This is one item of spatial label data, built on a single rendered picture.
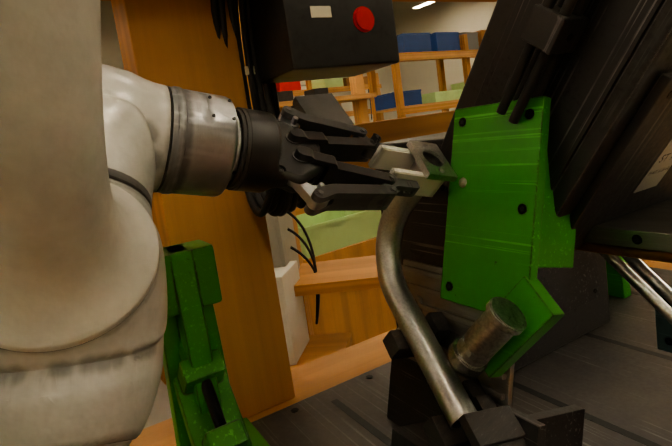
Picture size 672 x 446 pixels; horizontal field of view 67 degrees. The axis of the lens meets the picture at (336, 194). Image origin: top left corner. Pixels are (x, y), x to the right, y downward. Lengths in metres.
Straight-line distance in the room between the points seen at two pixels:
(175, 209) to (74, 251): 0.45
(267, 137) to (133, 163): 0.12
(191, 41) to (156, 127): 0.33
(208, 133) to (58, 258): 0.20
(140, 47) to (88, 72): 0.49
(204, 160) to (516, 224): 0.29
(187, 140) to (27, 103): 0.21
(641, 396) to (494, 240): 0.31
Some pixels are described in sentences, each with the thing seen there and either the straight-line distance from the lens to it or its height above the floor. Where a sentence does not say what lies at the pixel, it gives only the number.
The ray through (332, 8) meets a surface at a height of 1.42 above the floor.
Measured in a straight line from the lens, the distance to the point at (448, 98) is 6.30.
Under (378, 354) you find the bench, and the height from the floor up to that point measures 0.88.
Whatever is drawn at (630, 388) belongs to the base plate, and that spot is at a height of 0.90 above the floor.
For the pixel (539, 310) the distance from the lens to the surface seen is 0.49.
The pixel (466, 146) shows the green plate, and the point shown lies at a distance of 0.56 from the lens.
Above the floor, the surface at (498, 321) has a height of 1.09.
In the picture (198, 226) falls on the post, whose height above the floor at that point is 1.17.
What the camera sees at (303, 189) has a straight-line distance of 0.45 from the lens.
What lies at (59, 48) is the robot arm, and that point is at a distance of 0.21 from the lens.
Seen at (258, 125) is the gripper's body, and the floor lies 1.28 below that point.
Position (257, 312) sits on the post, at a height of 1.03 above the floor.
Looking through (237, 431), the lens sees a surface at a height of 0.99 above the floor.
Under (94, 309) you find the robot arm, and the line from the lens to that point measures 0.28.
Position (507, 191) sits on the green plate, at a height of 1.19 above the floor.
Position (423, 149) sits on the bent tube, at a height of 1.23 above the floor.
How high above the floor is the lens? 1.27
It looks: 7 degrees down
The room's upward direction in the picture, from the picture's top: 8 degrees counter-clockwise
